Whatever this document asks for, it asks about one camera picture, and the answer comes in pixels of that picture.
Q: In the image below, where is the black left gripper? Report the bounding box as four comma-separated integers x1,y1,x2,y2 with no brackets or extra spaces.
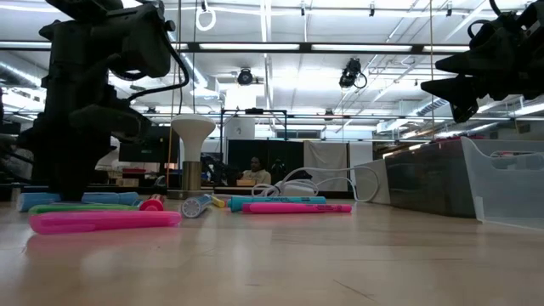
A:
17,63,114,201

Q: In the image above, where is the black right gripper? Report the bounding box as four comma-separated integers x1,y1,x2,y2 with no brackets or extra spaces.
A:
420,12,544,124

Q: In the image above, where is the blue dry-erase marker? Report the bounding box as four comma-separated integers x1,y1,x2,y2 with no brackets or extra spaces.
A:
16,191,63,213
181,194,213,219

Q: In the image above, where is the green chunky highlighter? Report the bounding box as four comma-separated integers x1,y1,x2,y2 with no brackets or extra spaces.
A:
28,203,138,215

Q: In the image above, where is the blue chunky highlighter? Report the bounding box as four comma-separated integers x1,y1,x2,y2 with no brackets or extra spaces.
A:
81,191,140,207

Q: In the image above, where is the pink chunky highlighter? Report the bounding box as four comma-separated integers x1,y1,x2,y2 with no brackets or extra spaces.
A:
28,210,183,235

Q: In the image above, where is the red dry-erase marker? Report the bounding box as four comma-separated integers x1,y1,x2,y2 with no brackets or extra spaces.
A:
139,193,166,213

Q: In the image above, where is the pink slim highlighter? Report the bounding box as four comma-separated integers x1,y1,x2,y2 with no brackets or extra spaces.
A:
241,202,354,214

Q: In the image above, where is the teal slim highlighter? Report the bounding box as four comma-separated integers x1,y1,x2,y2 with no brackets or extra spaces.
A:
228,195,327,213

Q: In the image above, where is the black background monitor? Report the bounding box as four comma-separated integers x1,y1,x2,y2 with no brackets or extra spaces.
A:
118,135,180,164

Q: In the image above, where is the dark brown plastic bin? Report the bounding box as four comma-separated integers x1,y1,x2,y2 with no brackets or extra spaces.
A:
383,136,478,219

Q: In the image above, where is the clear plastic bin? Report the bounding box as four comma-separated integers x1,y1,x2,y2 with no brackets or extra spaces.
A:
460,135,544,233

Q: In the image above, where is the white mushroom table lamp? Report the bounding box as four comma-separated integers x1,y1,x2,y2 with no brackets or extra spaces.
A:
167,113,217,201

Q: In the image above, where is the grey hanging cloth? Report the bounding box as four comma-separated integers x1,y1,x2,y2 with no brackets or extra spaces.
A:
303,140,350,193

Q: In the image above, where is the person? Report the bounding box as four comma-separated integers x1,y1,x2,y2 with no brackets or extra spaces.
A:
236,156,273,187

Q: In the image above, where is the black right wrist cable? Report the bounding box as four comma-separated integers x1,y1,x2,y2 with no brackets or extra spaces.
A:
467,0,507,40

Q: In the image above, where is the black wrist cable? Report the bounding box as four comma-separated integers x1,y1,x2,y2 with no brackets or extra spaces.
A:
467,0,507,40
126,25,191,103

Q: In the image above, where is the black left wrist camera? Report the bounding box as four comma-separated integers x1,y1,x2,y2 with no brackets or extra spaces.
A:
70,104,150,138

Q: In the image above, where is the black ceiling camera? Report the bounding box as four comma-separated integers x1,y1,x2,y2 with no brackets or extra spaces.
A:
338,58,369,90
236,67,255,87

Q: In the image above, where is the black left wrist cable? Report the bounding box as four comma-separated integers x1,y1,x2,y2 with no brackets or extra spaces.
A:
126,25,191,103

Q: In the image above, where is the black overhead frame beam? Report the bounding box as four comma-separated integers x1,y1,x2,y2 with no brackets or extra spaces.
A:
0,40,473,54

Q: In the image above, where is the white hanging cable ring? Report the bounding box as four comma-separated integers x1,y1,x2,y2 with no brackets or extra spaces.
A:
195,6,217,32

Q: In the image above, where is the white lamp cable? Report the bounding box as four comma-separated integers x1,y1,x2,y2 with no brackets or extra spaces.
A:
251,166,381,203

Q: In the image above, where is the black background rig frame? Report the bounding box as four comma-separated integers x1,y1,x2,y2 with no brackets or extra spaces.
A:
219,108,289,188

